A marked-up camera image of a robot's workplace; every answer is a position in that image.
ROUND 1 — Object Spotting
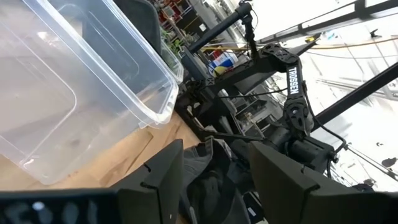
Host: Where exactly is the small clear plastic bin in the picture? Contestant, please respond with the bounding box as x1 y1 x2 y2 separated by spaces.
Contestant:
159 39 185 85

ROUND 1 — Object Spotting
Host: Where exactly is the black round pole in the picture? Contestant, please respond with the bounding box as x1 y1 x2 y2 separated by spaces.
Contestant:
188 1 254 54

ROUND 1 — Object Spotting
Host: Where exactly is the dark grey cap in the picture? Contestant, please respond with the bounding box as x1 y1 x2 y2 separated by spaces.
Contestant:
181 138 253 224

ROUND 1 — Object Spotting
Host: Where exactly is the yellow cord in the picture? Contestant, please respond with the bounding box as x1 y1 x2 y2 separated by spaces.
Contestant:
201 36 398 53

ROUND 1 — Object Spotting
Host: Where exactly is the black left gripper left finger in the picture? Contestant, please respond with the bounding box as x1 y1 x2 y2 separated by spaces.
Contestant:
111 139 185 224

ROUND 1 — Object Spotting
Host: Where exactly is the blue and white box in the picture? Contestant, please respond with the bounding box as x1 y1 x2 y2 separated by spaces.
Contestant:
208 52 239 77

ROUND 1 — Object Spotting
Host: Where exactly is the black cable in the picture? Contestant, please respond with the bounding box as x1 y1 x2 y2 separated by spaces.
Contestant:
302 80 348 179

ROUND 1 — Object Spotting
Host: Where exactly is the large clear plastic bin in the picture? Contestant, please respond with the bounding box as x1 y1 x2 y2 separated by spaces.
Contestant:
0 0 180 186

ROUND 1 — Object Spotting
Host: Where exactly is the black frame beam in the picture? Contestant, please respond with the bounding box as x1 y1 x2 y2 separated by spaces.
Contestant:
256 0 398 45
310 61 398 132

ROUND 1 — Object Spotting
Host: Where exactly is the dark chair back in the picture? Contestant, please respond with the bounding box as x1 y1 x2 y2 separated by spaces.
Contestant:
113 0 162 55

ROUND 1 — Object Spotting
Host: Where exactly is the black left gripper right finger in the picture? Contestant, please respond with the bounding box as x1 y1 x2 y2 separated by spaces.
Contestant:
248 141 398 224

